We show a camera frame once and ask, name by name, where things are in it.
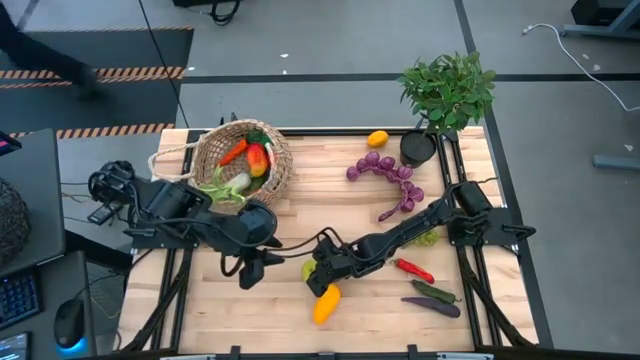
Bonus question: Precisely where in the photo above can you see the black remote control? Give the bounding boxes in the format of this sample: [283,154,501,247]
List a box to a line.
[87,199,124,226]

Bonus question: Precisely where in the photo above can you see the woven straw basket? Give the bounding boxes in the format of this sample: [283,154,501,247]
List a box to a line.
[148,118,295,207]

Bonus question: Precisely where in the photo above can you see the black keyboard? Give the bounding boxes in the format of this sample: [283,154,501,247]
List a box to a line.
[0,269,44,331]

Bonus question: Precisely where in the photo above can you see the small lit screen device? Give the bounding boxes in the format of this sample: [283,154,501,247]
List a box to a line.
[0,130,24,157]

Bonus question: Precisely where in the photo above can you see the grey desk base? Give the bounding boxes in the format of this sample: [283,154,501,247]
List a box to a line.
[562,0,640,40]

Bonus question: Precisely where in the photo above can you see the red yellow toy mango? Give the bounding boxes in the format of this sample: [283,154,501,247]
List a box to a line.
[246,142,270,179]

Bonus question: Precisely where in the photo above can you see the dark wire mesh basket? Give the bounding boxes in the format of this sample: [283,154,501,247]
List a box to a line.
[0,177,32,269]

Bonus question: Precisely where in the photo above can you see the grey floor bar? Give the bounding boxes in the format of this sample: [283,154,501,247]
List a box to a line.
[593,153,640,173]

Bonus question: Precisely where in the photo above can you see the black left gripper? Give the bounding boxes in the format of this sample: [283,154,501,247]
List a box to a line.
[238,235,287,292]

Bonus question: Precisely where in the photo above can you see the yellow bell pepper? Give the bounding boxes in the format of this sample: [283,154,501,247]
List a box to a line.
[312,283,342,326]

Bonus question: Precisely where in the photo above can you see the thin black hanging cable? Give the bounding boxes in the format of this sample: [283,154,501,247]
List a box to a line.
[137,0,190,129]

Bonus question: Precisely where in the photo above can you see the purple toy eggplant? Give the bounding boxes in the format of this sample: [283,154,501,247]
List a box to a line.
[400,296,462,319]

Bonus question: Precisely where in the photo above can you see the red toy chili pepper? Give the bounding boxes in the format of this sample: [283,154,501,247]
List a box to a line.
[392,257,436,285]

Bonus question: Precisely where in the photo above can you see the black hazard striped floor mat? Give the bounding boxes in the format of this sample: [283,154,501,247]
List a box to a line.
[0,27,195,139]

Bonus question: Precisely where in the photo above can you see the black coiled cable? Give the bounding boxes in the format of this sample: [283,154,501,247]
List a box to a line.
[209,0,242,26]

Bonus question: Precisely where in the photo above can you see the person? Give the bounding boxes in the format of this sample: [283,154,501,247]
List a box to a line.
[0,2,109,101]

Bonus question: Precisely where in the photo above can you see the black desk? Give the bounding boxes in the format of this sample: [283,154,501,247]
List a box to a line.
[0,128,99,360]

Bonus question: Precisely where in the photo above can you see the phone with lit screen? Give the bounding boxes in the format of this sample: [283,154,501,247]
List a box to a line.
[0,332,31,360]

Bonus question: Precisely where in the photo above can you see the white floor cable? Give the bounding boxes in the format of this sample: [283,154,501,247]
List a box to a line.
[522,23,640,114]

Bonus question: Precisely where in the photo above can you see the green toy grapes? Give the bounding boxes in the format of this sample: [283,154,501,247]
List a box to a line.
[402,229,441,250]

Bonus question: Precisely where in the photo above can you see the green toy bok choy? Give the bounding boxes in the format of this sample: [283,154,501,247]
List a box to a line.
[197,166,254,205]

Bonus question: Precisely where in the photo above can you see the purple toy grapes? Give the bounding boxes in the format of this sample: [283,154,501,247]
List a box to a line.
[345,150,426,223]

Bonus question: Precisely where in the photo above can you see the green toy chili pepper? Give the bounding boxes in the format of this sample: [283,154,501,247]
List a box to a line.
[410,278,461,305]

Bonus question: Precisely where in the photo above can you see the green artificial plant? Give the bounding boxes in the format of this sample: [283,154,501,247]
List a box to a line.
[397,51,497,135]

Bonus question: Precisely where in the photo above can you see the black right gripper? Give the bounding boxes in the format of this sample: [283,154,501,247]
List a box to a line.
[305,238,362,299]

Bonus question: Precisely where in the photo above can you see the black plant pot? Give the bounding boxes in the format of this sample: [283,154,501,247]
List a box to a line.
[398,128,439,169]

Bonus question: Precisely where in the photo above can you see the black computer mouse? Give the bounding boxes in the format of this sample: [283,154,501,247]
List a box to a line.
[53,298,87,354]

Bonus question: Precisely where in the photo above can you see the orange toy carrot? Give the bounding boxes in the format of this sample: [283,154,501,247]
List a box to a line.
[218,138,250,168]

